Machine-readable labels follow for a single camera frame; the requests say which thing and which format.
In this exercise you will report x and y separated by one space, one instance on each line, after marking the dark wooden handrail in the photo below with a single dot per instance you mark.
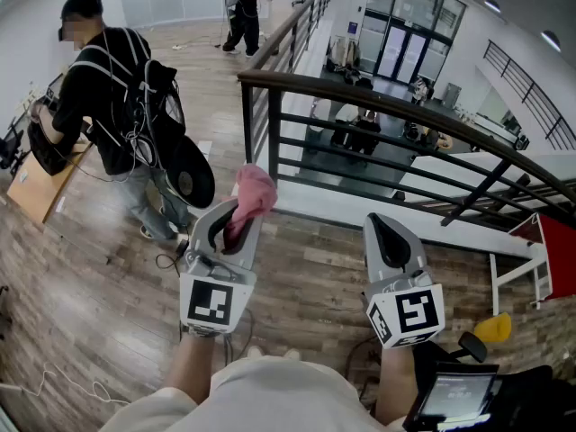
315 84

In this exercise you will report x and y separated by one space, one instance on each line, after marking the black backpack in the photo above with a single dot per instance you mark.
153 106

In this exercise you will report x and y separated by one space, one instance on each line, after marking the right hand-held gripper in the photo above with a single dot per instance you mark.
416 313

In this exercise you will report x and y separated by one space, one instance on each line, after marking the black front bag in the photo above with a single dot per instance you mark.
45 151

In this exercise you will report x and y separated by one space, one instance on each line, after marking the person's left forearm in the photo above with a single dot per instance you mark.
193 367

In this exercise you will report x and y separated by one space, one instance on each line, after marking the person's right forearm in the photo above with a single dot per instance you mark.
396 385

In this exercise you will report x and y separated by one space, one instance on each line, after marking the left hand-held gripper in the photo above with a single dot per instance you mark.
209 304

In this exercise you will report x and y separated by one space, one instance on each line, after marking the black dome pendant lamp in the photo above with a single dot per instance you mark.
492 6
551 41

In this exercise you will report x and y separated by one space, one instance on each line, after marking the person's white shirt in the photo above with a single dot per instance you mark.
279 398

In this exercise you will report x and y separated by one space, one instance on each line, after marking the person's white shoe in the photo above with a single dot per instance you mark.
254 352
292 353

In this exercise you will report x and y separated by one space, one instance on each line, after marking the black monitor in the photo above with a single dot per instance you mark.
454 396

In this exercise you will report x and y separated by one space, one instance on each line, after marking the light wooden table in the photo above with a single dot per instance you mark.
40 187

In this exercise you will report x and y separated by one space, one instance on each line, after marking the black office chair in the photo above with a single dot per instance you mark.
9 146

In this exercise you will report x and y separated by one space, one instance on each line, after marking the red panel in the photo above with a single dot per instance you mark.
558 259

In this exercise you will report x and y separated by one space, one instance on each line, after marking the gray tall bin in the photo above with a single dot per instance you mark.
453 95

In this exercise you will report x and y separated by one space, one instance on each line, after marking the white staircase balustrade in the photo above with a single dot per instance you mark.
450 169

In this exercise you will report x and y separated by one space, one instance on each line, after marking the black metal balcony railing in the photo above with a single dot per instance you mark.
531 88

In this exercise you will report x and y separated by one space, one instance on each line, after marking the glass entrance doors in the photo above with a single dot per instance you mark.
405 47

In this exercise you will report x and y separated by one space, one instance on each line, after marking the blue wall sign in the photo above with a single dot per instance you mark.
352 27

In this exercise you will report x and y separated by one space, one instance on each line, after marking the pink cloth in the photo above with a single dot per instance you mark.
254 187

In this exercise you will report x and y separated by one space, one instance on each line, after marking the white coats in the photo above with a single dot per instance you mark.
344 54

